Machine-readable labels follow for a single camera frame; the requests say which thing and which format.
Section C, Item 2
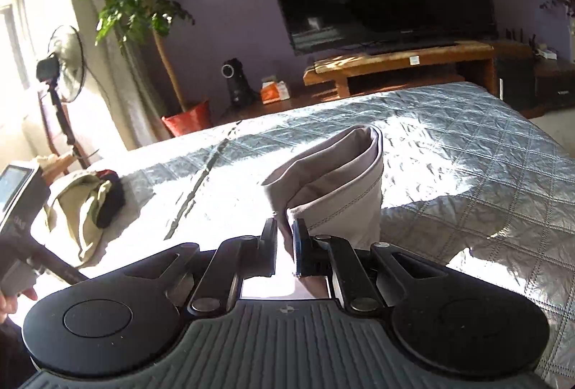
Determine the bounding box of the dark brown cabinet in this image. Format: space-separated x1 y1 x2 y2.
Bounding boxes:
494 42 575 117

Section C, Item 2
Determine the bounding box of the yellowish cloth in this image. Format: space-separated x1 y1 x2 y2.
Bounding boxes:
42 171 114 265

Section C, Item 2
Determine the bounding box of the wooden television stand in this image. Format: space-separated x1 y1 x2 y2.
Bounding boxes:
303 40 500 99

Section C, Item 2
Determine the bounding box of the person's left hand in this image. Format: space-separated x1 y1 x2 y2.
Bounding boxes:
0 288 39 328

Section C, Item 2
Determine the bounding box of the orange tissue box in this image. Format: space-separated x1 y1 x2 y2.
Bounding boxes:
261 77 293 105

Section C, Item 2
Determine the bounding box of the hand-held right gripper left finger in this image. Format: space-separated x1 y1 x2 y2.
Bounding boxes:
120 216 280 319

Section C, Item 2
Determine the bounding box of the grey quilted bedspread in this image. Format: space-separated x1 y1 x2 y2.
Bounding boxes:
27 81 575 389

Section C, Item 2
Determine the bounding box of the black tabletop appliance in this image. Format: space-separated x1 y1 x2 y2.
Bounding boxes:
221 58 260 108

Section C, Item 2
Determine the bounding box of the black standing fan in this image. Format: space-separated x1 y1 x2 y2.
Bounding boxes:
36 25 98 171

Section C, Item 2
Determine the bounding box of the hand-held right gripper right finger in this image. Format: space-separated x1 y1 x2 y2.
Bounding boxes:
291 218 446 313

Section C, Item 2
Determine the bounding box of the beige curtain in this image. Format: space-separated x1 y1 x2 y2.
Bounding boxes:
58 0 180 153

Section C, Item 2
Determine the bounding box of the light pink garment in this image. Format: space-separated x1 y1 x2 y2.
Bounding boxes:
261 124 386 297

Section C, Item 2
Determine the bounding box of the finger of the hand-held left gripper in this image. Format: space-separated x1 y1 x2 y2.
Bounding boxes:
27 243 89 286

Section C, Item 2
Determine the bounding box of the black router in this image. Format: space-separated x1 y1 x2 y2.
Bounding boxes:
503 27 541 49

